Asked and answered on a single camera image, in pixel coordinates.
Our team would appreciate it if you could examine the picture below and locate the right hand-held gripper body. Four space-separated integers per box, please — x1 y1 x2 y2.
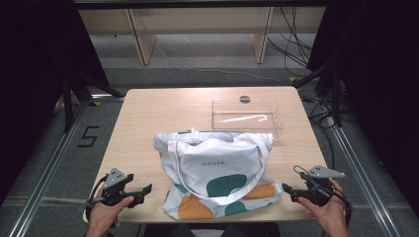
291 165 347 207

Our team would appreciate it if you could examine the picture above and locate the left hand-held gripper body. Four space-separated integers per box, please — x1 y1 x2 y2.
98 167 139 209

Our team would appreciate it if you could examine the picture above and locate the white tote bag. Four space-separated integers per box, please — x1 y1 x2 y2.
152 127 284 221

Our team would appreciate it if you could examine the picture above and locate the clear plastic box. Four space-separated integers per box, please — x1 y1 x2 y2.
210 97 285 131

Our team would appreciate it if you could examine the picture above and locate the person's left hand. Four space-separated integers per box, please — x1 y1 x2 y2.
86 196 135 237

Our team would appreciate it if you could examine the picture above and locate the person's right hand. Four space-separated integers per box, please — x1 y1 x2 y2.
297 178 349 237

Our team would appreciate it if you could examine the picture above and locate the black metal stand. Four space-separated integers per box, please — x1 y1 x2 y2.
292 58 344 128
61 70 124 133

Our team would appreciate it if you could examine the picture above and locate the wooden shelf unit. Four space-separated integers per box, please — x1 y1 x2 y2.
78 6 327 66

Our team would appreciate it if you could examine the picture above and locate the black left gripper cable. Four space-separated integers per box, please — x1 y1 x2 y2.
84 176 110 222

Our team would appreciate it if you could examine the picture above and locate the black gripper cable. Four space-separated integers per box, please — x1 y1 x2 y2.
84 176 110 222
293 165 353 228

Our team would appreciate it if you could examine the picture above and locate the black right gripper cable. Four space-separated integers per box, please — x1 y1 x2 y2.
293 165 353 228

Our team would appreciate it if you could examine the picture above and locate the aluminium floor rail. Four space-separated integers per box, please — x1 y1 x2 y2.
327 118 402 237
7 101 92 237

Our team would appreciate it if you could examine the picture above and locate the bundle of black floor cables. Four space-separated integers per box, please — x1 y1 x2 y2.
266 6 314 77

